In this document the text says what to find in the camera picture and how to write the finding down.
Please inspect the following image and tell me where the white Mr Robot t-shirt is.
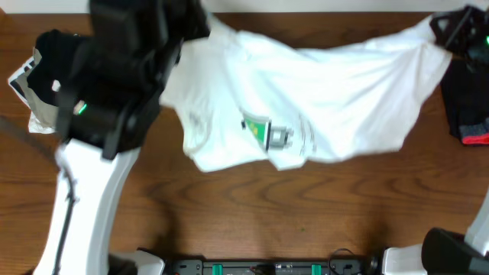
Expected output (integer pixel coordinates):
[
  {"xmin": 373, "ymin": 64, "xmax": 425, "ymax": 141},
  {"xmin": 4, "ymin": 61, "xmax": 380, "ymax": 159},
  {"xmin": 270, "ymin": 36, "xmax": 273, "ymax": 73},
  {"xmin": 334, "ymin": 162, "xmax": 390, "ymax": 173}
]
[{"xmin": 160, "ymin": 18, "xmax": 452, "ymax": 172}]

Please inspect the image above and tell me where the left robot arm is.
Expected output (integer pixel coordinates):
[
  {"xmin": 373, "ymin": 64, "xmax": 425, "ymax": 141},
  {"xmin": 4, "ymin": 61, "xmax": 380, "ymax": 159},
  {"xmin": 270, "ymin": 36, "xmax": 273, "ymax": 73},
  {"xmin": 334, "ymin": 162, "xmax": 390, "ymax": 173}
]
[{"xmin": 35, "ymin": 0, "xmax": 209, "ymax": 274}]

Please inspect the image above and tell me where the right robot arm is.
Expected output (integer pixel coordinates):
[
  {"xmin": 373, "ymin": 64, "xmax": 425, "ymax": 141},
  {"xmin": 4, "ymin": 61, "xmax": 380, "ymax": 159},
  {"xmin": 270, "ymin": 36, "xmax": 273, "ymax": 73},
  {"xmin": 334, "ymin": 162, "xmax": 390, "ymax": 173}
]
[{"xmin": 364, "ymin": 5, "xmax": 488, "ymax": 275}]

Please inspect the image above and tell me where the black garment with red cuff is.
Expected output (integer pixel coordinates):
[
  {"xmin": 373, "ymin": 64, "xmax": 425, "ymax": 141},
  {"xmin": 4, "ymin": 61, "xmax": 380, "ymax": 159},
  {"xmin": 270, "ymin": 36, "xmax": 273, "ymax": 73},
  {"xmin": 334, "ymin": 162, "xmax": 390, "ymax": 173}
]
[{"xmin": 440, "ymin": 60, "xmax": 488, "ymax": 146}]

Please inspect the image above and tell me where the black folded garment on pile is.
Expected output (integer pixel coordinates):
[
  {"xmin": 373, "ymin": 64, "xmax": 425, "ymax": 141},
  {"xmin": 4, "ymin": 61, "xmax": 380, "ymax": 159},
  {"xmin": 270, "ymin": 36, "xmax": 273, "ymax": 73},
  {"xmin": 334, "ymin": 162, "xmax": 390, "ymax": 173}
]
[{"xmin": 27, "ymin": 29, "xmax": 90, "ymax": 106}]

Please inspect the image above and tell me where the beige folded garment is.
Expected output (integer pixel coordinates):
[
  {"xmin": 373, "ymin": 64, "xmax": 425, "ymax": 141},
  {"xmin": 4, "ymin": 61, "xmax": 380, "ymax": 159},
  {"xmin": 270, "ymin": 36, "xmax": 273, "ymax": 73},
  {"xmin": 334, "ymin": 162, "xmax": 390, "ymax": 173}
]
[{"xmin": 8, "ymin": 48, "xmax": 60, "ymax": 134}]

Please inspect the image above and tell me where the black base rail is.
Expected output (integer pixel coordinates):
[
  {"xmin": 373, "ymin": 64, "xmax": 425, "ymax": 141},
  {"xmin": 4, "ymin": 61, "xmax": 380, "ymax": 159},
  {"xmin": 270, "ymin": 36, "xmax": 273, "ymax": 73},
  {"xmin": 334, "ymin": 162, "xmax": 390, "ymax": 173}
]
[{"xmin": 163, "ymin": 248, "xmax": 382, "ymax": 275}]

